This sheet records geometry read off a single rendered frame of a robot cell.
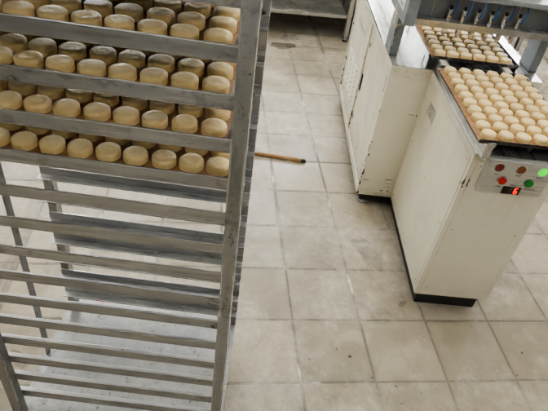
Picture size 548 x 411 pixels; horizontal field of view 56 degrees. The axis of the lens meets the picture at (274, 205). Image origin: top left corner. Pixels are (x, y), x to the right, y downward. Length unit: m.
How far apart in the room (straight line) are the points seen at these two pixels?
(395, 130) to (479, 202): 0.72
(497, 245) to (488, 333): 0.44
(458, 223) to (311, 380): 0.84
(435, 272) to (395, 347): 0.36
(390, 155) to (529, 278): 0.93
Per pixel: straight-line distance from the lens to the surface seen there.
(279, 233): 2.62
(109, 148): 1.10
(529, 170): 2.03
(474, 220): 2.16
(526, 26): 2.68
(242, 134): 0.91
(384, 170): 2.78
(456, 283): 2.40
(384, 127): 2.63
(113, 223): 1.75
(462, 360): 2.38
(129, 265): 1.23
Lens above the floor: 1.76
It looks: 39 degrees down
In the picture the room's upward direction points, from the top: 9 degrees clockwise
